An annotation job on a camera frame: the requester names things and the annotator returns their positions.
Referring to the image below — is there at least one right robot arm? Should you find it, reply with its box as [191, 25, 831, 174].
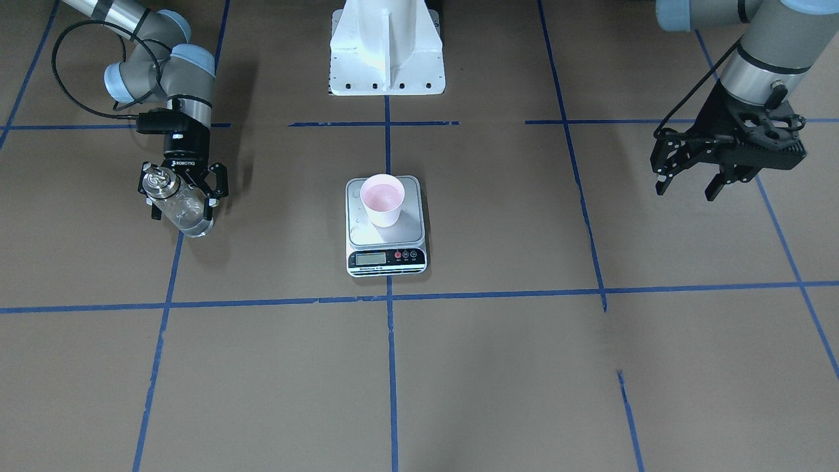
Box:
[50, 1, 444, 238]

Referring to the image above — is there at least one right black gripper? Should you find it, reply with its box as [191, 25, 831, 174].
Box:
[138, 130, 229, 221]

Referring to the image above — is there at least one pink paper cup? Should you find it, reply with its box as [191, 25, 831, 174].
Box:
[359, 174, 406, 228]

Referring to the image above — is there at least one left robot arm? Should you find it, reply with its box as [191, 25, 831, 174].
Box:
[650, 1, 838, 201]

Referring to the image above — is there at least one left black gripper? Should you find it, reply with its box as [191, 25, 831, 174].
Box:
[650, 83, 807, 201]

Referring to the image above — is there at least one silver digital kitchen scale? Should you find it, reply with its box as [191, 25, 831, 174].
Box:
[345, 176, 429, 278]

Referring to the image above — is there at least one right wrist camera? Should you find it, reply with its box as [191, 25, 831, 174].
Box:
[136, 109, 176, 135]

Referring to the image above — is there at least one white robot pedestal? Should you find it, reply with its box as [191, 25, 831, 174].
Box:
[328, 1, 446, 96]

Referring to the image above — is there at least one glass sauce bottle steel cap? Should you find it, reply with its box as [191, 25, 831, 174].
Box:
[153, 166, 214, 238]

